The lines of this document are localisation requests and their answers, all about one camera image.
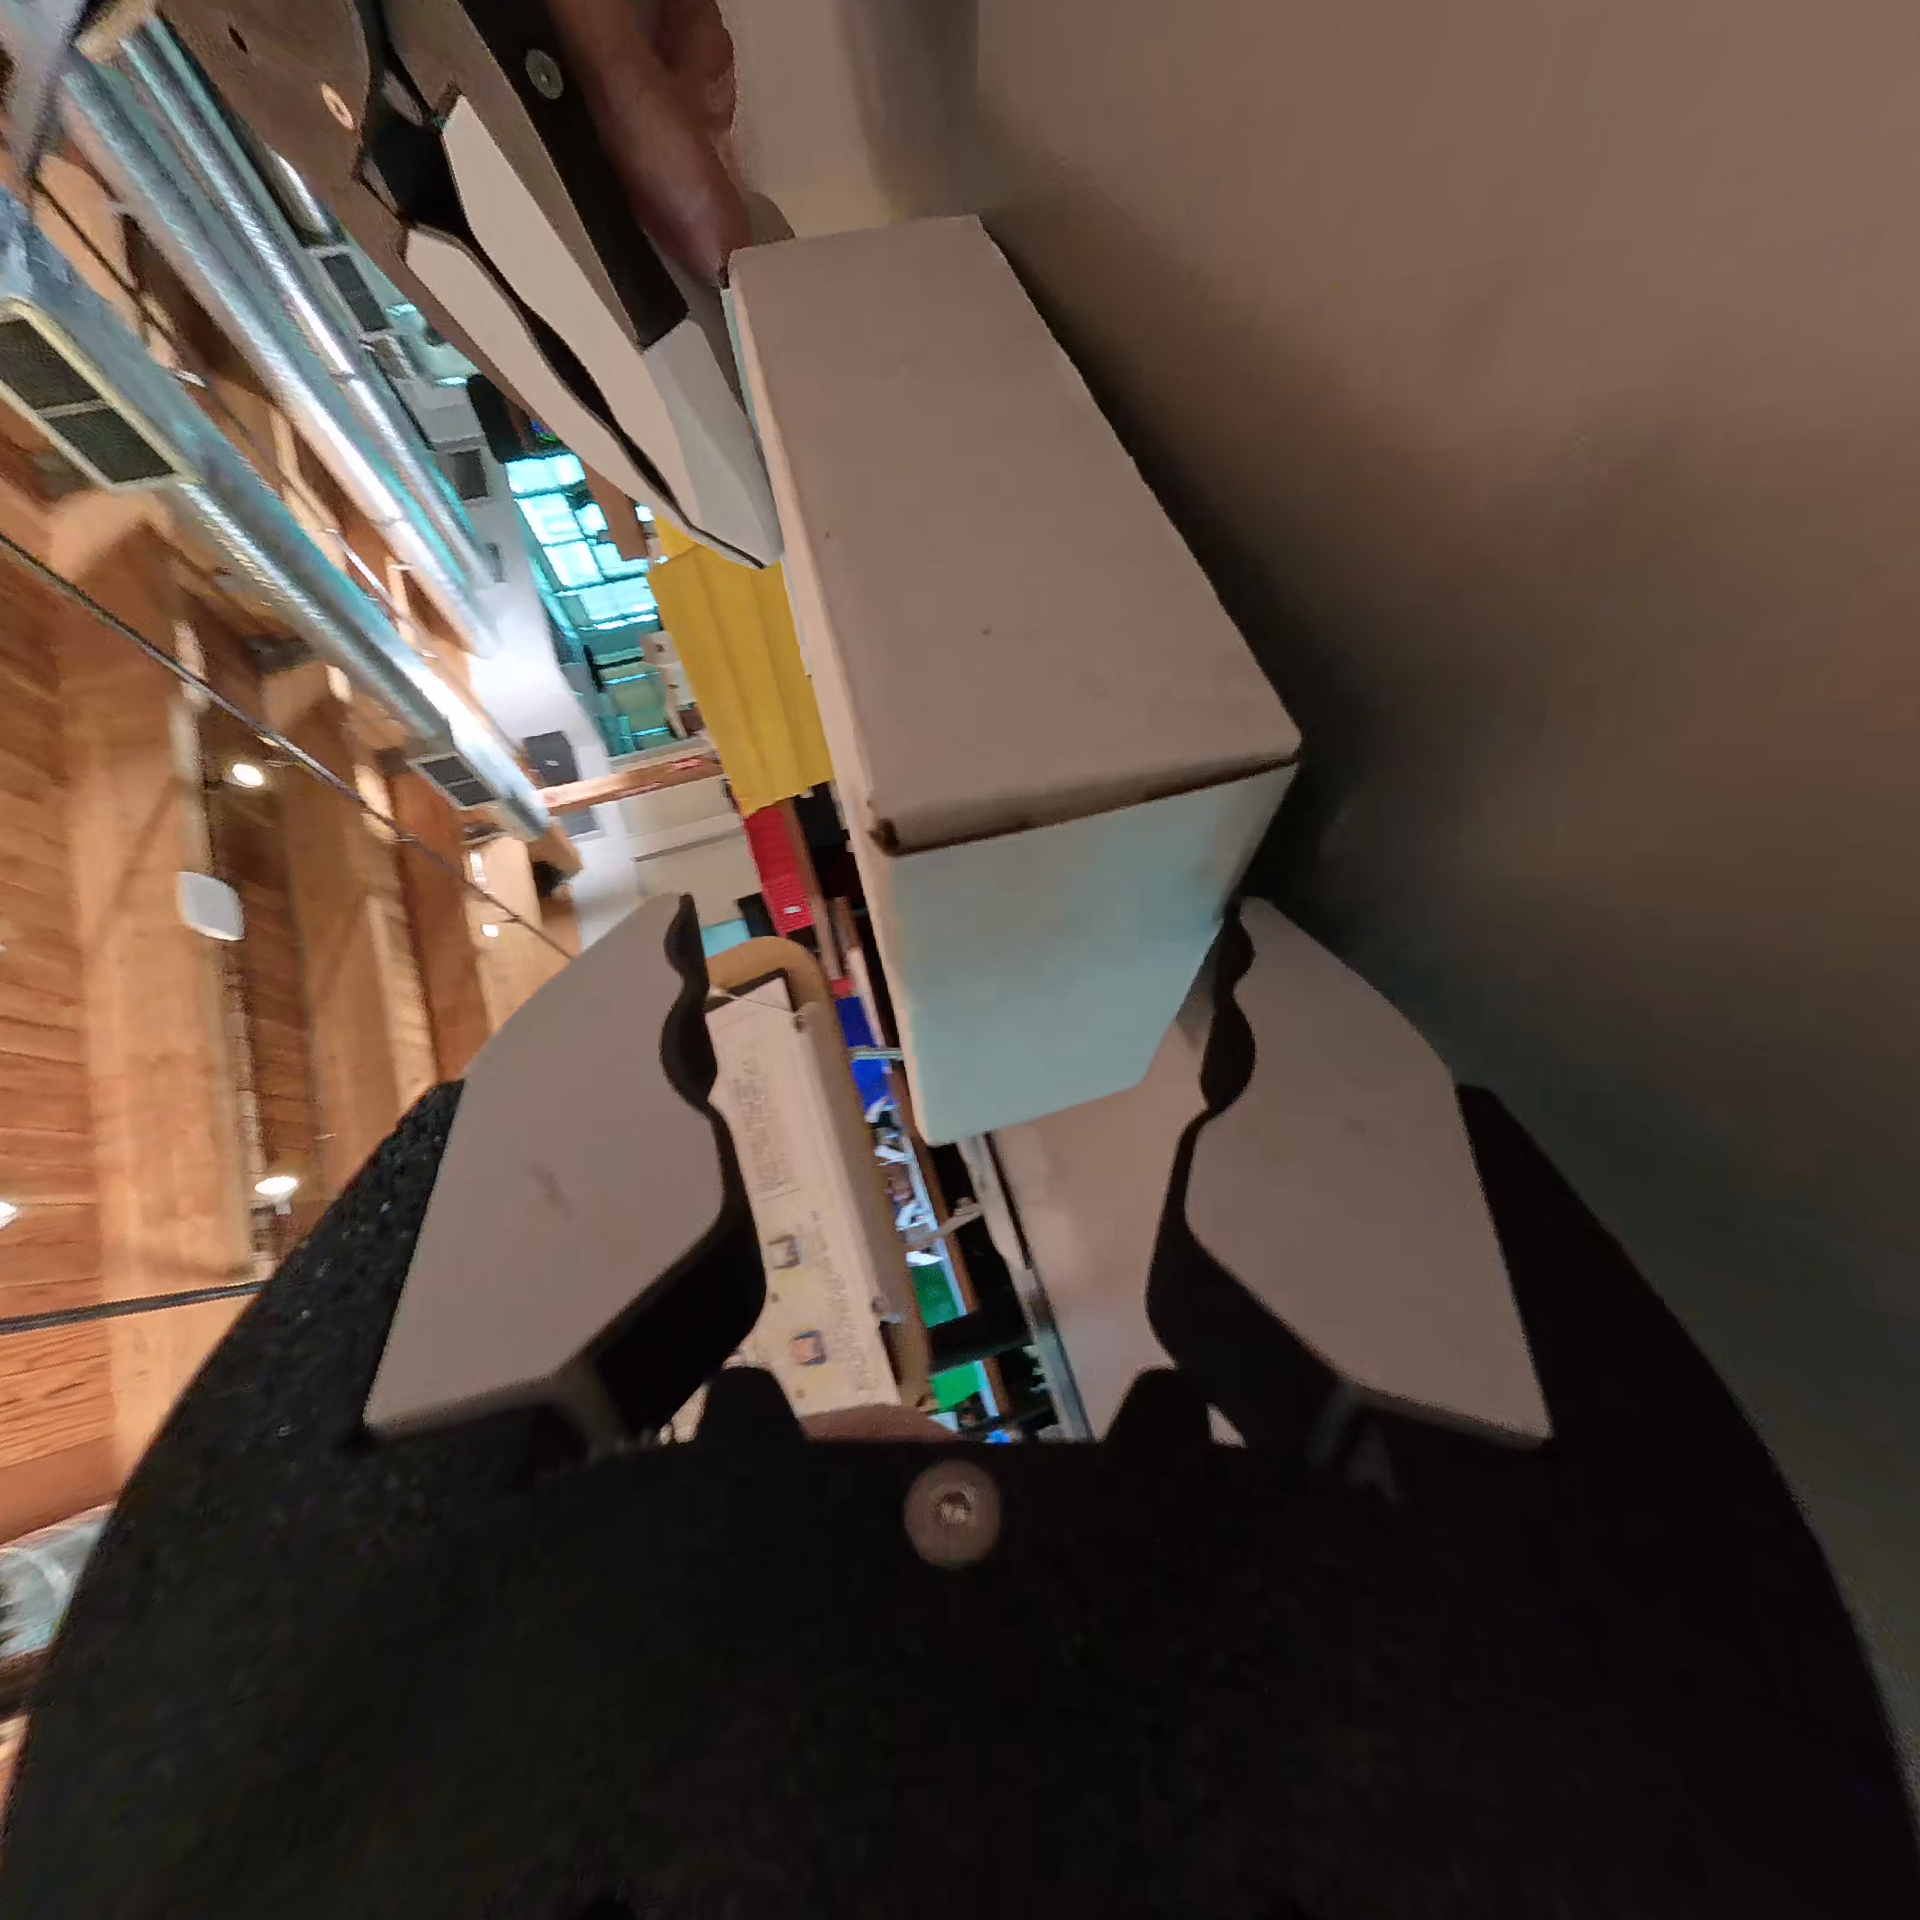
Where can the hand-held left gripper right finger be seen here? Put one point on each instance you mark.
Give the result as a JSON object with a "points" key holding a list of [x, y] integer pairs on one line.
{"points": [[1349, 1200]]}

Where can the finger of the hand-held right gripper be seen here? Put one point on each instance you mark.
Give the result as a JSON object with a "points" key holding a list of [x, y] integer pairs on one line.
{"points": [[510, 353], [704, 435]]}

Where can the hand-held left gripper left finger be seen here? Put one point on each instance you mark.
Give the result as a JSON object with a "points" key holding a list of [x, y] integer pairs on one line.
{"points": [[570, 1200]]}

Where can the yellow plastic bin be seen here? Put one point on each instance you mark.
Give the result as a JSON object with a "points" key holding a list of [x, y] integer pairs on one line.
{"points": [[733, 674]]}

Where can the white cardboard box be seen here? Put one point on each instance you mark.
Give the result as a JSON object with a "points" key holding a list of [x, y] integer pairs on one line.
{"points": [[989, 600]]}

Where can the person's right hand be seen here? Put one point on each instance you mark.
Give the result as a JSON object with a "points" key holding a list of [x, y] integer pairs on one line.
{"points": [[675, 136]]}

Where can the tan board with instruction sheet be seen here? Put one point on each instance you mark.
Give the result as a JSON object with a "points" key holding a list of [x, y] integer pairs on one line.
{"points": [[796, 1185]]}

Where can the green plastic container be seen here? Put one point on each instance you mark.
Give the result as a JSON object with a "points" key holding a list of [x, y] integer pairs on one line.
{"points": [[938, 1290]]}

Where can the white ceiling device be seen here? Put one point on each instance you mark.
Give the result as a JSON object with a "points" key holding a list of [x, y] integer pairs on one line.
{"points": [[210, 908]]}

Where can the silver ceiling duct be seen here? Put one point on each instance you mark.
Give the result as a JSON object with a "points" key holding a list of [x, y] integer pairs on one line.
{"points": [[270, 376]]}

